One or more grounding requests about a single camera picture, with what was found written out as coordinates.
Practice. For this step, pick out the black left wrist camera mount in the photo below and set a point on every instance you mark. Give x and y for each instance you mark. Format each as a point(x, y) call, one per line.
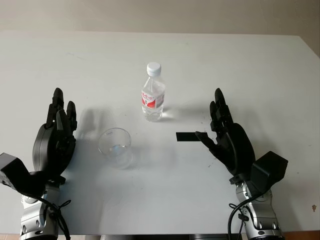
point(12, 170)

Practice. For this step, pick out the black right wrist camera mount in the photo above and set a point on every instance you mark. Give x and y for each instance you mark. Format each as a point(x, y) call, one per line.
point(270, 167)

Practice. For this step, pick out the clear plastic cup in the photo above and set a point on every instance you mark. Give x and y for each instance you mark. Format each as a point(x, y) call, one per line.
point(115, 150)

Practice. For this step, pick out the clear water bottle red label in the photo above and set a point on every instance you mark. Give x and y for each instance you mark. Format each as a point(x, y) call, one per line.
point(152, 110)

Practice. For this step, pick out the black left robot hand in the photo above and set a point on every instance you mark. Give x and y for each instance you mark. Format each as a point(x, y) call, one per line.
point(50, 147)

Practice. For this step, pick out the black tape strip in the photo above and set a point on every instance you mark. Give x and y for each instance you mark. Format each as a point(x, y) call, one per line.
point(186, 137)

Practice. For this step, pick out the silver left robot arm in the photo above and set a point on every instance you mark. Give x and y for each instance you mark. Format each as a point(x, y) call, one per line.
point(32, 216)

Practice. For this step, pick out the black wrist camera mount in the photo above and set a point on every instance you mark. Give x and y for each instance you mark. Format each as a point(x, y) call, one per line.
point(270, 167)
point(12, 170)

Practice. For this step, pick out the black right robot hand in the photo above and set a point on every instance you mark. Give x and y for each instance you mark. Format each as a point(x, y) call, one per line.
point(240, 147)

